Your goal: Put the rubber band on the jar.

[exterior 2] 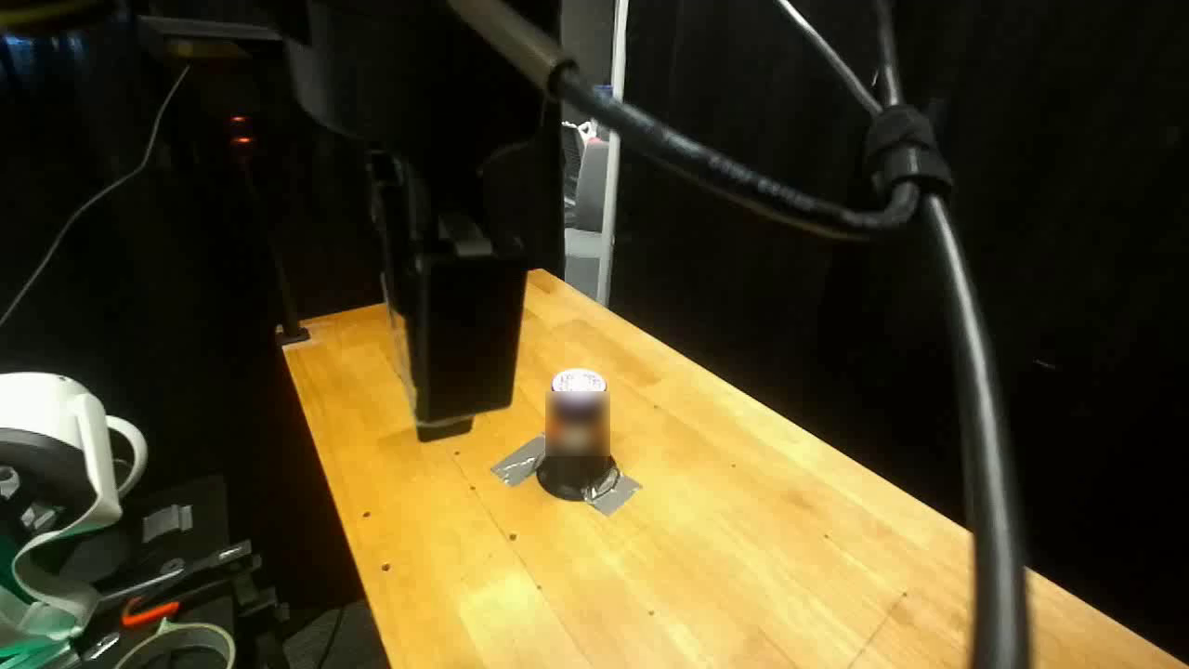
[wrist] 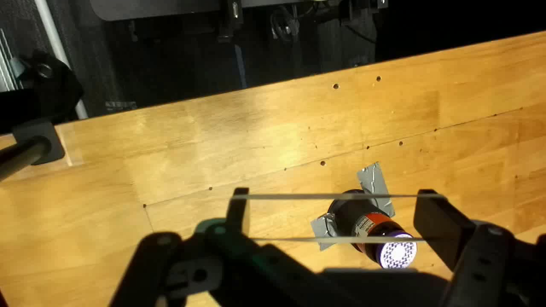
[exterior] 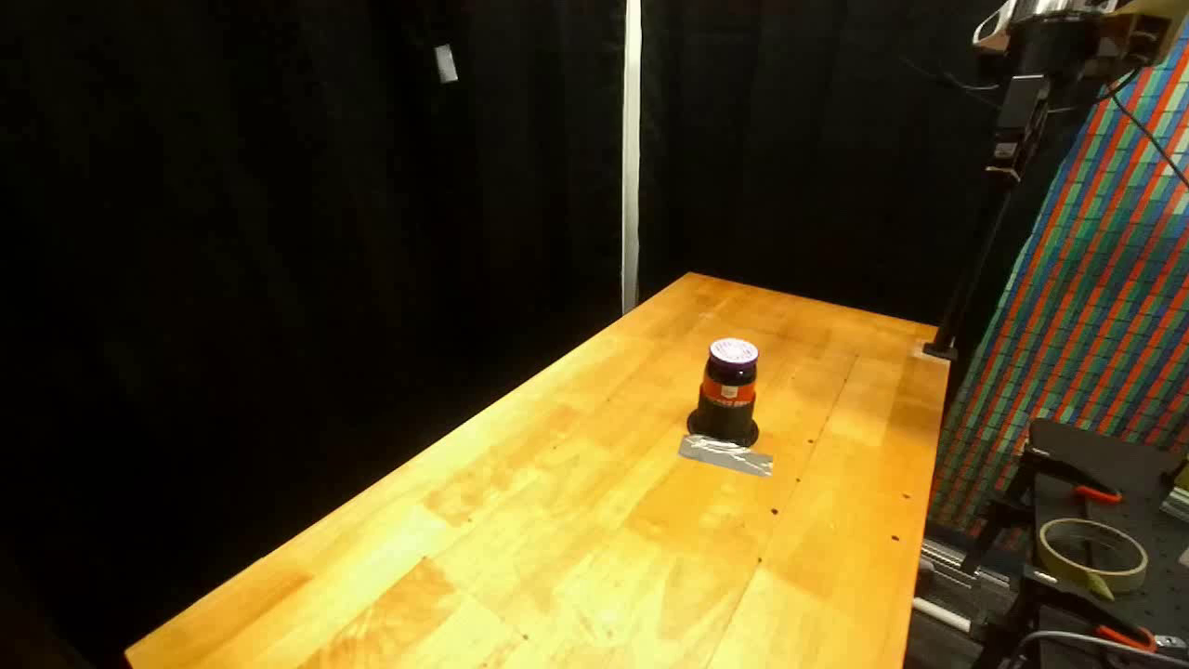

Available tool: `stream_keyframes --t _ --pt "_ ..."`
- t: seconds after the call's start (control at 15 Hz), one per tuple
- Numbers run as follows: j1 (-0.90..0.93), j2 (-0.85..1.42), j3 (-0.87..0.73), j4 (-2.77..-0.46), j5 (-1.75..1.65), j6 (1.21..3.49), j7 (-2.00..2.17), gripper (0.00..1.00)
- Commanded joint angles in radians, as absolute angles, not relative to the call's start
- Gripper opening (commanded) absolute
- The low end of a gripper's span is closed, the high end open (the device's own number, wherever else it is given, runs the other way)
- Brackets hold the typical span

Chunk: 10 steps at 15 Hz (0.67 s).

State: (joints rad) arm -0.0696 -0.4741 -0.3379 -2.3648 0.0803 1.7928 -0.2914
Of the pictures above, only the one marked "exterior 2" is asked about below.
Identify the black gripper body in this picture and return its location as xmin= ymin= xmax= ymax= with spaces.
xmin=408 ymin=240 xmax=532 ymax=430

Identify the dark jar with purple lid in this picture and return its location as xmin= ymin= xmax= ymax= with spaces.
xmin=533 ymin=363 xmax=619 ymax=505

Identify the black equipment case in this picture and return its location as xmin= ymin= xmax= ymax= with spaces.
xmin=68 ymin=474 xmax=293 ymax=669

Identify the white rounded plastic device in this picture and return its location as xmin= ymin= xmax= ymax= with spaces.
xmin=0 ymin=367 xmax=151 ymax=623

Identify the white vertical post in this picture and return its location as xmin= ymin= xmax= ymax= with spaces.
xmin=556 ymin=0 xmax=632 ymax=307

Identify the black camera stand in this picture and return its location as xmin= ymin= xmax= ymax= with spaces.
xmin=128 ymin=11 xmax=315 ymax=349

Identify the white looped cord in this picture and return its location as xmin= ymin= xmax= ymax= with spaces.
xmin=111 ymin=617 xmax=240 ymax=669

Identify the orange handled tool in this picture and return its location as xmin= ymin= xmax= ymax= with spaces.
xmin=120 ymin=596 xmax=184 ymax=631

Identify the thin white cable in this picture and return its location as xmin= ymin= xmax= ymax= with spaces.
xmin=0 ymin=62 xmax=195 ymax=332

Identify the black velcro cable strap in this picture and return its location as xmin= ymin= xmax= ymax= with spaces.
xmin=863 ymin=105 xmax=957 ymax=208

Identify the thick black sleeved cable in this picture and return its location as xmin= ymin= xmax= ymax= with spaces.
xmin=550 ymin=62 xmax=1035 ymax=669

